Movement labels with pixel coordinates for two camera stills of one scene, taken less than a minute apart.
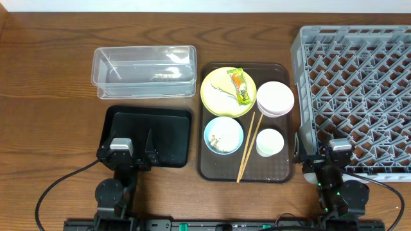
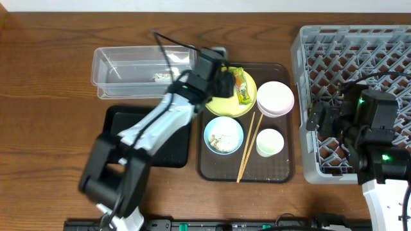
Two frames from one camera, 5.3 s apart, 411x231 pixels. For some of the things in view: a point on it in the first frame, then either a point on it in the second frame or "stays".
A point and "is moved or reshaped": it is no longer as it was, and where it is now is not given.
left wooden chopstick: [244, 149] stays
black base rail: [223, 225] stays
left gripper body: [129, 161] to [227, 85]
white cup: [269, 142] stays
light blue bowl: [223, 135] stays
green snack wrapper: [238, 79] stays
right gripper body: [318, 161] to [314, 117]
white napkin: [212, 95] is moved or reshaped
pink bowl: [274, 99] stays
